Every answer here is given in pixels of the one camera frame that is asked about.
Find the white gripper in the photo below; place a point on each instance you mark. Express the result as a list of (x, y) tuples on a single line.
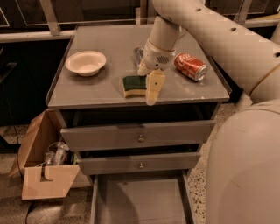
[(155, 57)]

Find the green yellow sponge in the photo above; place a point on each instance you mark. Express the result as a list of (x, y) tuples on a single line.
[(134, 85)]

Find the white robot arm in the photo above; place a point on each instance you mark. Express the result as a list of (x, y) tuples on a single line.
[(243, 168)]

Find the grey drawer cabinet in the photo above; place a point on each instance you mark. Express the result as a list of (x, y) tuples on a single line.
[(99, 100)]

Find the grey top drawer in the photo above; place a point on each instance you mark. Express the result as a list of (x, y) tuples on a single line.
[(129, 136)]

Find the grey drawer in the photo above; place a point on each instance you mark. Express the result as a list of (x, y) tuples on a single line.
[(157, 197), (139, 163), (129, 136)]

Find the grey middle drawer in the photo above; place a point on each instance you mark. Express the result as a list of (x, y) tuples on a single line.
[(139, 163)]

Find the grey bottom drawer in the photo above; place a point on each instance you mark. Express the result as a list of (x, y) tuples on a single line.
[(157, 197)]

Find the silver slim can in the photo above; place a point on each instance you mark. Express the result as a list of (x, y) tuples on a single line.
[(138, 54)]

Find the red cola can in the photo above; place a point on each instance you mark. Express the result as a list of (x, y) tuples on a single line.
[(190, 66)]

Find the white paper bowl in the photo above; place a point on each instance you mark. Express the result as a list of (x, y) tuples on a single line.
[(86, 64)]

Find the white diagonal pole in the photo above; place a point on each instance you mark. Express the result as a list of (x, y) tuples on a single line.
[(243, 102)]

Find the clear plastic bottle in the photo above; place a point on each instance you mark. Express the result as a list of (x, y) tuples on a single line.
[(56, 153)]

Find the cardboard box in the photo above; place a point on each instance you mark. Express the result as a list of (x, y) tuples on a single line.
[(42, 181)]

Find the metal railing frame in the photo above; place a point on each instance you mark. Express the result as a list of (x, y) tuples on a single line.
[(37, 19)]

